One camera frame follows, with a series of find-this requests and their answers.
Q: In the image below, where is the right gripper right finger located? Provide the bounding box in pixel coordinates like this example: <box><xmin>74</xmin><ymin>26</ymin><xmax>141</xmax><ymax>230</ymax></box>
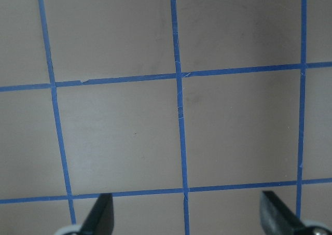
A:
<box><xmin>260</xmin><ymin>191</ymin><xmax>316</xmax><ymax>235</ymax></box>

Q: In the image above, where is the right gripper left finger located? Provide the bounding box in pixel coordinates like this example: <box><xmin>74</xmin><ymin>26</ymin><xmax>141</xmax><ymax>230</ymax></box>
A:
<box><xmin>79</xmin><ymin>193</ymin><xmax>114</xmax><ymax>235</ymax></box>

